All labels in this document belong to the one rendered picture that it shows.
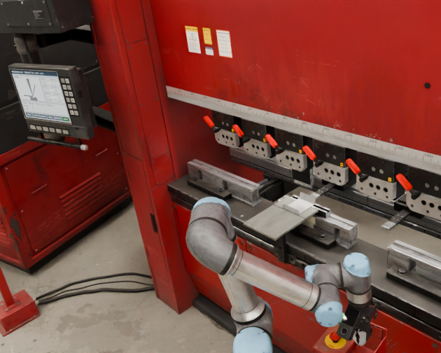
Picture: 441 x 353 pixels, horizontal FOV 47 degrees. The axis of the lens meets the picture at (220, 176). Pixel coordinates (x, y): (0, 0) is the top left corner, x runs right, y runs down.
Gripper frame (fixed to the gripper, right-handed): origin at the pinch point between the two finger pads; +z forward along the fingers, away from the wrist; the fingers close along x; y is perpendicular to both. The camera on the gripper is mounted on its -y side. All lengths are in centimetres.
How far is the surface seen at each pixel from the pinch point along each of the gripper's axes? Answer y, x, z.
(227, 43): 54, 82, -78
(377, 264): 37.0, 10.5, -0.5
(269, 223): 27, 52, -14
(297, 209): 41, 47, -13
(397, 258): 37.3, 2.9, -6.3
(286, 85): 49, 50, -66
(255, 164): 79, 99, -1
